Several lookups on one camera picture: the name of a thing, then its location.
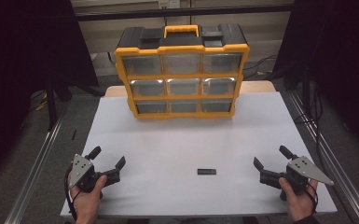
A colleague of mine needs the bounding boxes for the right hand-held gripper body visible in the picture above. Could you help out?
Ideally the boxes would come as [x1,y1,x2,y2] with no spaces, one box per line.
[279,155,336,202]

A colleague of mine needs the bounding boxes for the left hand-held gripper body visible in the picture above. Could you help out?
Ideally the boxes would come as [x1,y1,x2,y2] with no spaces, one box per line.
[68,153,108,194]

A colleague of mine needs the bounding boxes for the clear plastic drawer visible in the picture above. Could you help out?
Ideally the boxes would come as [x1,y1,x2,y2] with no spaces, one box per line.
[130,78,166,97]

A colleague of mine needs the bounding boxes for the yellow black drawer organizer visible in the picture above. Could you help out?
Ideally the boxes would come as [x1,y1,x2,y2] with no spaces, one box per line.
[114,22,251,120]

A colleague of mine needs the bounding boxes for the person's left hand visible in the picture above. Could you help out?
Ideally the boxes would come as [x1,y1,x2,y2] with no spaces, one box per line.
[69,174,108,224]

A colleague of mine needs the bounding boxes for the person's right hand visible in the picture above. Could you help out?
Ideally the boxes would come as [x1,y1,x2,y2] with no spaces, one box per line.
[278,176,320,224]

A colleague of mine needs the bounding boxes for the black metal stand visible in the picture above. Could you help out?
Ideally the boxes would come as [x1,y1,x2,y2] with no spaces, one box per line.
[45,80,59,132]

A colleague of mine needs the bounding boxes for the dark curtain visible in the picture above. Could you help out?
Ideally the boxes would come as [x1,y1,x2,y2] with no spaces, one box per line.
[273,0,359,161]
[0,0,100,188]

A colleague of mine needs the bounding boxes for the black horizontal bar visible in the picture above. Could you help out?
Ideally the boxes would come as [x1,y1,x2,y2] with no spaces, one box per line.
[74,3,295,22]

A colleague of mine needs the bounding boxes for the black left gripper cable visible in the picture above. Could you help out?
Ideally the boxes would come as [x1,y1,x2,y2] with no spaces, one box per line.
[63,166,79,222]

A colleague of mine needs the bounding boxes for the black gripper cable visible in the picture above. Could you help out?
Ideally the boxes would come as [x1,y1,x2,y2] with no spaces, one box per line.
[63,166,79,222]
[302,181,320,217]

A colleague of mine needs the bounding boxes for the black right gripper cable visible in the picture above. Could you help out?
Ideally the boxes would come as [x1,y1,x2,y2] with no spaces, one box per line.
[302,181,320,217]

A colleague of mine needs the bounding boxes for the aluminium floor rail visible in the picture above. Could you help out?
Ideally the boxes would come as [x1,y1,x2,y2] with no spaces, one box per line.
[287,91,359,224]
[4,102,71,224]

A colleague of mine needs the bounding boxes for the black hanging cables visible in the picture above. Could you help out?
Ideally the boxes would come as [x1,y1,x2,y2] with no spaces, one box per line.
[293,83,324,175]

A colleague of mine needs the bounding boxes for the black floor cables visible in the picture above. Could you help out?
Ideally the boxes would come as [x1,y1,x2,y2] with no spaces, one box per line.
[242,54,279,80]

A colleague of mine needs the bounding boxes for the white wall outlet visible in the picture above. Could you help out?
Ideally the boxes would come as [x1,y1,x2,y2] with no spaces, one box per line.
[158,0,181,9]

